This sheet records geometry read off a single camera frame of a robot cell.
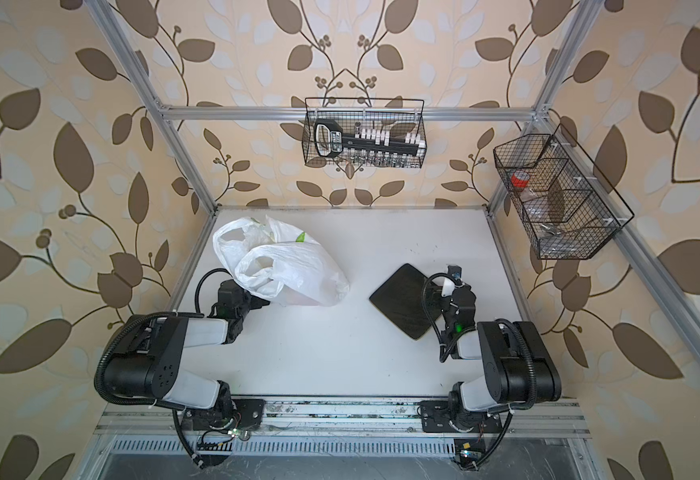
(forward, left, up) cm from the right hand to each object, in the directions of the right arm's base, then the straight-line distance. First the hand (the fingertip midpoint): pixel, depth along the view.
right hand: (442, 282), depth 91 cm
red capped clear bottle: (+20, -22, +23) cm, 38 cm away
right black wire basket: (+4, -27, +27) cm, 38 cm away
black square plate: (-3, +13, -5) cm, 14 cm away
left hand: (+3, +60, -3) cm, 60 cm away
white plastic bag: (-5, +46, +20) cm, 51 cm away
